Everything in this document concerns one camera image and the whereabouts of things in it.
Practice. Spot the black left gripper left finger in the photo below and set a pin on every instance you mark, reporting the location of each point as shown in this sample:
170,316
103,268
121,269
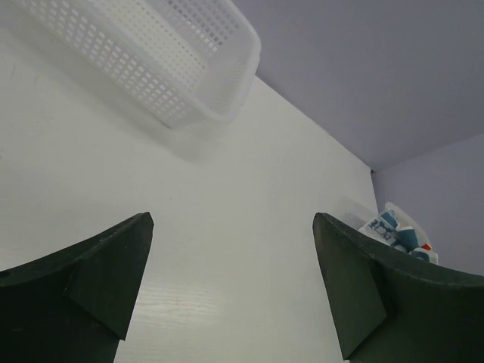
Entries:
75,305

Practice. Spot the white perforated basket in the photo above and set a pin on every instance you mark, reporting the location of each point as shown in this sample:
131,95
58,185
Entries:
355,215
185,62

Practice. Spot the white perforated basket left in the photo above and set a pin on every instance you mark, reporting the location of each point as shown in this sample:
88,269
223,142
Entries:
185,62

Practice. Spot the white perforated basket right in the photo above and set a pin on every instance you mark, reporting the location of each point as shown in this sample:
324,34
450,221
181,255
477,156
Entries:
355,215

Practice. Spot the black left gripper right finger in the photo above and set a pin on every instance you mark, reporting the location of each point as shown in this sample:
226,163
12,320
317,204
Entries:
388,306

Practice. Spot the blue white patterned towel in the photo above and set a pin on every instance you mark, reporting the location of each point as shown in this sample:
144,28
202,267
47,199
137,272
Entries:
393,230

